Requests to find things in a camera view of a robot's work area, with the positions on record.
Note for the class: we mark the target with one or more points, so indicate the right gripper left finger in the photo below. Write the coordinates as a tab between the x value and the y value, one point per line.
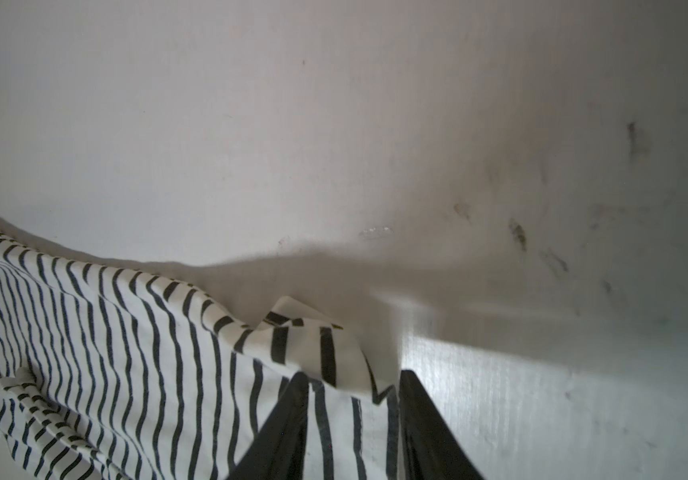
278	452

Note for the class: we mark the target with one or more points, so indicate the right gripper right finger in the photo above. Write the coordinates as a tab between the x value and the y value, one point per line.
430	449

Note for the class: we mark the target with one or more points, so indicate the black white striped tank top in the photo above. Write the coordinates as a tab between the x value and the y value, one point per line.
114	373

